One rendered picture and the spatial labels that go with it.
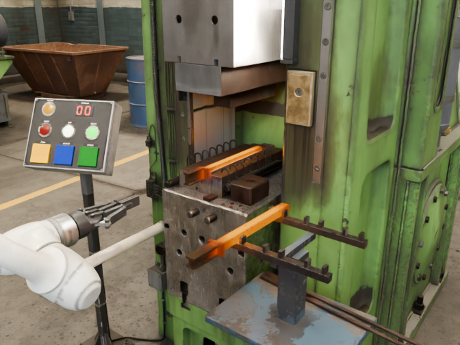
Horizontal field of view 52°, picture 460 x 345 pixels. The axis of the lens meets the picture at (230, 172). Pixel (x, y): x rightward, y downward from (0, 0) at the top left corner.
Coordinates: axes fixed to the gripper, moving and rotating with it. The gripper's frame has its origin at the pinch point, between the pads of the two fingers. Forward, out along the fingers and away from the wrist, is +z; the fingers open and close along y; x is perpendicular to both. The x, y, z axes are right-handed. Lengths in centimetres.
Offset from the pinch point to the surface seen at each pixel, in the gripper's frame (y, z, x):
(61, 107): -61, 22, 17
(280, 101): 1, 83, 17
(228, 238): 34.8, 2.9, -1.8
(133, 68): -363, 329, -23
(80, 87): -549, 380, -74
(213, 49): 4, 35, 42
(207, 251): 35.0, -6.3, -1.4
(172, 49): -13, 35, 41
